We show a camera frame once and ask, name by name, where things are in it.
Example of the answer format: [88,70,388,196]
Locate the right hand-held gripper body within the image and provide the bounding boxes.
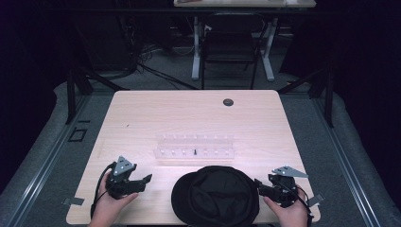
[267,166,309,209]

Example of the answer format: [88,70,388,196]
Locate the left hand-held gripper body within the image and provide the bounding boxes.
[105,155,147,201]

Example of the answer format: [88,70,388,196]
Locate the person's right hand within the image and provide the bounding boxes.
[262,188,310,227]

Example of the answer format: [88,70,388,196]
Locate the person's left hand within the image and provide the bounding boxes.
[88,172,140,227]

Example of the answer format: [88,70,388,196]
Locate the black hat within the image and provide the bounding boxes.
[170,165,261,227]

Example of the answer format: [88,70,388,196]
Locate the clear acrylic rack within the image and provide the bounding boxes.
[152,132,236,161]

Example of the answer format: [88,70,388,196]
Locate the black chair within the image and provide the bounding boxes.
[200,12,268,91]

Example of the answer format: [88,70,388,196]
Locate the white-legged desk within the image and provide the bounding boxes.
[173,0,317,83]

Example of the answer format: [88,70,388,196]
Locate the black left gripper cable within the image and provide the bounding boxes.
[90,161,118,219]

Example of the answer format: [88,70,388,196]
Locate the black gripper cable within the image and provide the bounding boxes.
[90,161,118,219]
[277,180,314,227]

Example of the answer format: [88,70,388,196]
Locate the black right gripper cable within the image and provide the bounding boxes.
[277,180,314,227]

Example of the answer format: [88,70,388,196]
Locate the grey metal table bracket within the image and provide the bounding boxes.
[61,197,85,207]
[305,192,326,208]

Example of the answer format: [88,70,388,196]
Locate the black metal frame stand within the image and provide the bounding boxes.
[64,22,131,126]
[277,46,336,129]

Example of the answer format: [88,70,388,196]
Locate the bundle of black floor cables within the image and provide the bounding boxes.
[119,18,200,91]

